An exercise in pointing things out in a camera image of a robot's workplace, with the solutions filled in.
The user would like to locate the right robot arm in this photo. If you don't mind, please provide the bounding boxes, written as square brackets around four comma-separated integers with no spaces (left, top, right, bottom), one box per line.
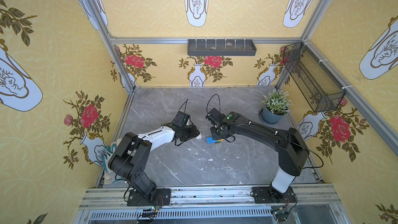
[206,108,309,195]

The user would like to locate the blue lego brick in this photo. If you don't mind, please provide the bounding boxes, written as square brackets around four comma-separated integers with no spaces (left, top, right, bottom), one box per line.
[206,137,218,144]

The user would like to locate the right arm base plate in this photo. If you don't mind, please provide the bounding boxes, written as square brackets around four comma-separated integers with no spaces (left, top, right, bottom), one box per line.
[250,186,297,205]

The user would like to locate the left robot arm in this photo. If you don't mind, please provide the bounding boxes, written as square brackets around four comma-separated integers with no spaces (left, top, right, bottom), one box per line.
[107,111,200,202]

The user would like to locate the black wire mesh basket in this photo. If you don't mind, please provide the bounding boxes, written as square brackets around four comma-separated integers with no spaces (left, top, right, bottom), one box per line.
[282,43,346,112]

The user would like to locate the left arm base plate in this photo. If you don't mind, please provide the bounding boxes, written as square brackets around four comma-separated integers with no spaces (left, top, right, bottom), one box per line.
[127,188,171,207]

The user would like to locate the work gloves at wall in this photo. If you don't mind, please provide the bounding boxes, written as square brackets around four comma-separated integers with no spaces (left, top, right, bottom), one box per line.
[102,143,117,185]

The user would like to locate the potted green plant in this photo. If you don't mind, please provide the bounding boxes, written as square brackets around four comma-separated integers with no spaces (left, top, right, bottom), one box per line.
[259,89,292,124]

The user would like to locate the grey wall shelf tray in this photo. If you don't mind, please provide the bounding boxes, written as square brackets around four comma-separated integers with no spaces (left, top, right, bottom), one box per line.
[187,38,257,57]

